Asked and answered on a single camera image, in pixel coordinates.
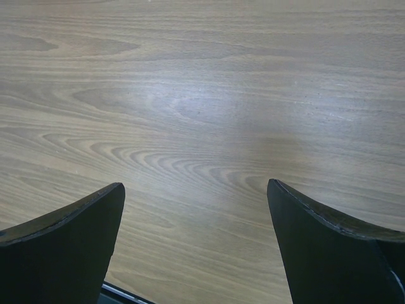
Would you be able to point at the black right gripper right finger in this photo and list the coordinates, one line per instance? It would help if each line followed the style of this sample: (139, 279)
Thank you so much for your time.
(332, 257)

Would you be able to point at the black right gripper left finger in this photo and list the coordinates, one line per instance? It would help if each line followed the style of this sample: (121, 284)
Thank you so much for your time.
(62, 256)

